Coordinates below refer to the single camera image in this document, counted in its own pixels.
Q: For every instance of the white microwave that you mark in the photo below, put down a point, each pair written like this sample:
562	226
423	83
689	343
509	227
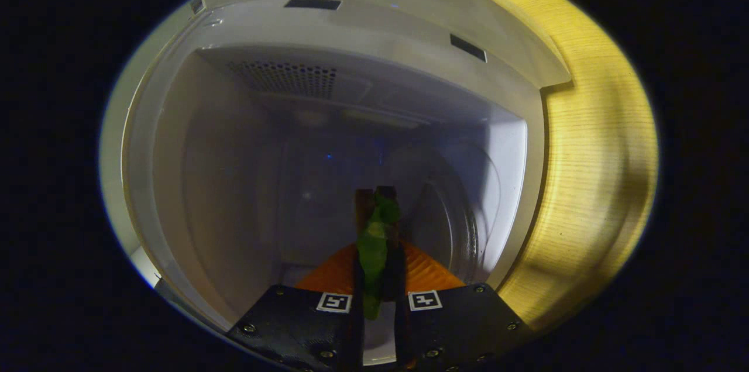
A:
234	185

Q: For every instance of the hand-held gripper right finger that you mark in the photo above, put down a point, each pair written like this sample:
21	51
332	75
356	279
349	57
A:
462	325

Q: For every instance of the sandwich with lettuce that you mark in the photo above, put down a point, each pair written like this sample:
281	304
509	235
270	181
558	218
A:
374	255

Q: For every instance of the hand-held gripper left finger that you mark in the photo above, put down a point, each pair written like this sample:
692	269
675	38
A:
292	325

